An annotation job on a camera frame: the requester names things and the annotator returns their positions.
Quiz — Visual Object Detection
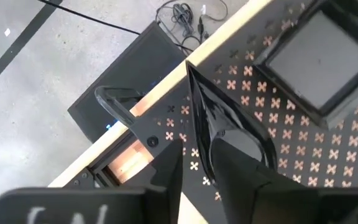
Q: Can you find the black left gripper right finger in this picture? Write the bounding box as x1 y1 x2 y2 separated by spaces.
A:
209 138 358 224

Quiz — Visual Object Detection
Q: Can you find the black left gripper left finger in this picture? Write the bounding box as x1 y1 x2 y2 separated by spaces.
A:
0 139 185 224

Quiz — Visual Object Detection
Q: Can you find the black teardrop mini plate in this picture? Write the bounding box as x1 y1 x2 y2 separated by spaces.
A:
185 60 279 189

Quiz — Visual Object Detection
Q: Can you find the black square mini plate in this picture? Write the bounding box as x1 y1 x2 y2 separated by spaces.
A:
252 0 358 131

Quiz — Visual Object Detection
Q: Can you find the black perforated metal shelf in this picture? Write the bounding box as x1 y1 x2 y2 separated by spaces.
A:
94 0 358 224

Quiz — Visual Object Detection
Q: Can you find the black box on floor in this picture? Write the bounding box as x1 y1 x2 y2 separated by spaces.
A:
67 20 188 144

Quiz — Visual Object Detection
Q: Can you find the black cable bundle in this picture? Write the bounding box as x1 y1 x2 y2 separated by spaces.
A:
155 0 229 54

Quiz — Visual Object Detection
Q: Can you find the long black floor cable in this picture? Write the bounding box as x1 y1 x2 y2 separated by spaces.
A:
37 0 195 53

